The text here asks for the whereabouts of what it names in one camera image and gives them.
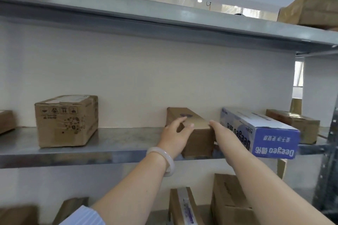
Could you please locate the box with blue note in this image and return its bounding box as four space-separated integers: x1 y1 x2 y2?
166 107 215 158

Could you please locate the row of brown cardboard boxes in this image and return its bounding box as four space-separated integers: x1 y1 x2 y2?
0 95 320 148

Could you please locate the metal shelving rack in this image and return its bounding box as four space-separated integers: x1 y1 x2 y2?
0 0 338 225

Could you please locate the pile of brown cardboard boxes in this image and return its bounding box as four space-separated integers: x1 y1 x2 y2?
0 158 288 225

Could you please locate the white jade bracelet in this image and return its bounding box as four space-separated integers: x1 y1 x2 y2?
146 146 176 178

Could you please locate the light blue striped sleeve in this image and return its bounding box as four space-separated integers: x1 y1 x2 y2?
59 205 106 225

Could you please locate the person's left hand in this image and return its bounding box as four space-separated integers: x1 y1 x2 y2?
157 116 195 159

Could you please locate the blue white box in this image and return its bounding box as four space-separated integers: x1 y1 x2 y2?
220 107 301 159

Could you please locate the person's right hand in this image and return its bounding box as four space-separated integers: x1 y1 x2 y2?
209 120 255 168

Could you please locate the person's right forearm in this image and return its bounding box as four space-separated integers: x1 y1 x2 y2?
232 151 334 225

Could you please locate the person's left forearm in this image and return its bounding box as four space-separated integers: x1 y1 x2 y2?
91 152 169 225

